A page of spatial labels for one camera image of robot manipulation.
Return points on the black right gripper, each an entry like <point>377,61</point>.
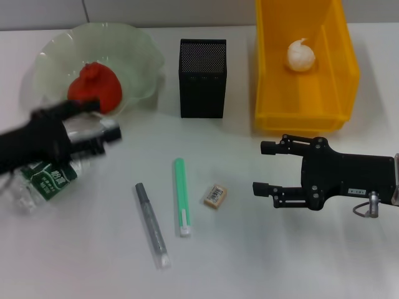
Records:
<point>346,174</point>

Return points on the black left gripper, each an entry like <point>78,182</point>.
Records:
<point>31,140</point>

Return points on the red-orange knitted orange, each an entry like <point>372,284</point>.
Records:
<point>103,87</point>

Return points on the clear green-label water bottle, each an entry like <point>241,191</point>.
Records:
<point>46,183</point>

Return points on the green pen with white cap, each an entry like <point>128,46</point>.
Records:
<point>181,193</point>

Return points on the white paper ball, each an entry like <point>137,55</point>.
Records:
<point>300,57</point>

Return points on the beige eraser with barcode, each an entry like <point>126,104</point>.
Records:
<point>215,197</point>

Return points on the pale green wavy glass plate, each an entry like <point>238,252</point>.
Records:
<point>134,62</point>

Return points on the grey marker pen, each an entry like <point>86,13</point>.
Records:
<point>152,224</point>

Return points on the black mesh pen holder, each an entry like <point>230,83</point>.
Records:
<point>202,78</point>

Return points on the yellow plastic bin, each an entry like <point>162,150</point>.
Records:
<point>280,102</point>

